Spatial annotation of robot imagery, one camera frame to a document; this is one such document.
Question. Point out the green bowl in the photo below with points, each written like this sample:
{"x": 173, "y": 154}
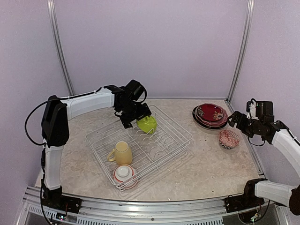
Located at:
{"x": 148, "y": 124}

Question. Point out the right aluminium frame post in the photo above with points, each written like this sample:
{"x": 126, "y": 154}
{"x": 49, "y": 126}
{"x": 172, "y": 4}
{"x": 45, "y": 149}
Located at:
{"x": 242, "y": 50}

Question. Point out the white bowl red rim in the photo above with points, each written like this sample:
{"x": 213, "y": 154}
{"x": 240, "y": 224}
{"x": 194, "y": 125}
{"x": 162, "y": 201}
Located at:
{"x": 125, "y": 177}

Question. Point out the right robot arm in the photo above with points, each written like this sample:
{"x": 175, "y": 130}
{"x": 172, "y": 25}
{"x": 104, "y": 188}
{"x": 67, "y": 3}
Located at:
{"x": 260, "y": 120}

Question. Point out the yellow mug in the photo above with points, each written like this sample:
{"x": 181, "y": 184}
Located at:
{"x": 121, "y": 154}

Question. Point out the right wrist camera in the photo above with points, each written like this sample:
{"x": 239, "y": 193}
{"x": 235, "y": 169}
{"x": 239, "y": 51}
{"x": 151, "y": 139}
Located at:
{"x": 251, "y": 109}

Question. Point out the small black plate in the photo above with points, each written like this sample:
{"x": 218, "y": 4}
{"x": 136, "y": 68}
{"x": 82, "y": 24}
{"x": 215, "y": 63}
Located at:
{"x": 210, "y": 112}

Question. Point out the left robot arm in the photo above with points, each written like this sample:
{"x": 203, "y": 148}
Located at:
{"x": 60, "y": 110}

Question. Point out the blue white patterned bowl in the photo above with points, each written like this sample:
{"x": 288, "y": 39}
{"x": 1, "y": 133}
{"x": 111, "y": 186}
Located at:
{"x": 228, "y": 139}

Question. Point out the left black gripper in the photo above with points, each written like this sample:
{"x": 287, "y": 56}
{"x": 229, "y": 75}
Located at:
{"x": 144, "y": 111}

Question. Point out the aluminium front rail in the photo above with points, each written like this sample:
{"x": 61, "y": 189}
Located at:
{"x": 95, "y": 211}

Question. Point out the pink speckled plate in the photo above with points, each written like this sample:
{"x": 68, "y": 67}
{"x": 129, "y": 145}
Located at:
{"x": 199, "y": 118}

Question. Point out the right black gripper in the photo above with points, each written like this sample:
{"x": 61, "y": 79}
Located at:
{"x": 236, "y": 115}

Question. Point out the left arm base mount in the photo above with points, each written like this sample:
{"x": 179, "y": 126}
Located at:
{"x": 62, "y": 202}

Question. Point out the white wire dish rack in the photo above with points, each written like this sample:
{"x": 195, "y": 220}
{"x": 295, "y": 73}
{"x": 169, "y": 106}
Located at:
{"x": 151, "y": 150}

